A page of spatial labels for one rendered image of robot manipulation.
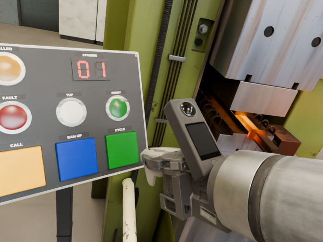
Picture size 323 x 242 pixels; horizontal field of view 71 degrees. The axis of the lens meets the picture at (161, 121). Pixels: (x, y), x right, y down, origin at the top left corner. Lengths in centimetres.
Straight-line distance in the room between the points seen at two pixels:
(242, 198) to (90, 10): 577
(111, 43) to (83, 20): 477
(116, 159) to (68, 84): 19
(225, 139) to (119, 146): 39
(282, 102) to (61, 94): 63
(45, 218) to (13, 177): 122
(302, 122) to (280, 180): 90
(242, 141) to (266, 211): 61
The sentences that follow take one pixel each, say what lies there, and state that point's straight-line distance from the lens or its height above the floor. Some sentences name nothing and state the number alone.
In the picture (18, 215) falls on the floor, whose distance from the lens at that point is 174.
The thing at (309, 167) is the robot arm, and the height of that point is 123.
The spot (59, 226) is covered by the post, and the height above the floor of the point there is 65.
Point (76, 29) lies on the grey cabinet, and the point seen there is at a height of 28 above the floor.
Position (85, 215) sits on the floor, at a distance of 168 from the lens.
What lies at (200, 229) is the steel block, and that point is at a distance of 99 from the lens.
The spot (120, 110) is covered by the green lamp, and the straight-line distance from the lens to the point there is 52.
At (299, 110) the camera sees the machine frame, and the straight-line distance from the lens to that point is 107.
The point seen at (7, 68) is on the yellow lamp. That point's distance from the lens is 48.
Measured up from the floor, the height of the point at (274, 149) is 101.
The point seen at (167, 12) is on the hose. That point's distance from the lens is 71.
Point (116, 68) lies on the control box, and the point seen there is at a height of 116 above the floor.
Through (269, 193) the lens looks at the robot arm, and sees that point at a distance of 22.
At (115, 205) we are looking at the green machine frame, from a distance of 113.
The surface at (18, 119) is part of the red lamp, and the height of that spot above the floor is 109.
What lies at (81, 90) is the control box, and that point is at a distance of 50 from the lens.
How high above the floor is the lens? 133
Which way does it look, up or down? 28 degrees down
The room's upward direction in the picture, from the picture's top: 13 degrees clockwise
